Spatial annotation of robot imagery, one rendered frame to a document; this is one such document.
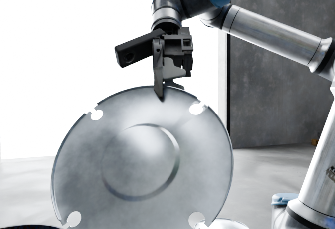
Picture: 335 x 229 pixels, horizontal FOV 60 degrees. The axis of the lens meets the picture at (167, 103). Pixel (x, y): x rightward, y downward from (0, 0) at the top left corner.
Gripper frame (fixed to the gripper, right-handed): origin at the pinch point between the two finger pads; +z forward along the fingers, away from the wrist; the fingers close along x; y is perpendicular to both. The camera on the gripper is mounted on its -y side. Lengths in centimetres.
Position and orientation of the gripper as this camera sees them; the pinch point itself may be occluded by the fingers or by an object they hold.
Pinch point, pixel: (156, 94)
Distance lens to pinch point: 52.4
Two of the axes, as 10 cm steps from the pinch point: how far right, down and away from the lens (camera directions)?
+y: 10.0, 0.0, 0.2
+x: -0.1, 6.9, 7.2
